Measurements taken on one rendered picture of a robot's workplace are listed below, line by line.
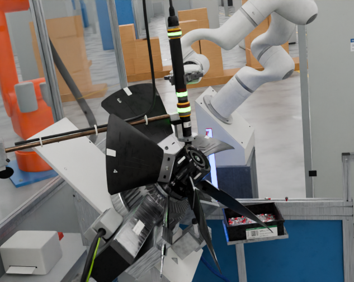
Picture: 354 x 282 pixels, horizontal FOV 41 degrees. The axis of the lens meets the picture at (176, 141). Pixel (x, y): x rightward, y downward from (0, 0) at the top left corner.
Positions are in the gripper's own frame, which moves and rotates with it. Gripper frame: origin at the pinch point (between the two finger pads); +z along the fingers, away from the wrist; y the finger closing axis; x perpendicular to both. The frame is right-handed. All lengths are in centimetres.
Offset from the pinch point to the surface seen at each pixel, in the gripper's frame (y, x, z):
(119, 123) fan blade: 11.0, -6.3, 29.2
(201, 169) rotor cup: -7.2, -26.2, 14.0
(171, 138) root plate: 4.2, -18.8, 3.8
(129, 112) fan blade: 17.5, -9.2, 4.0
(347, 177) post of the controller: -54, -50, -36
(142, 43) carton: 311, -55, -874
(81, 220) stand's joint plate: 35, -42, 18
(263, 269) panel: -18, -93, -37
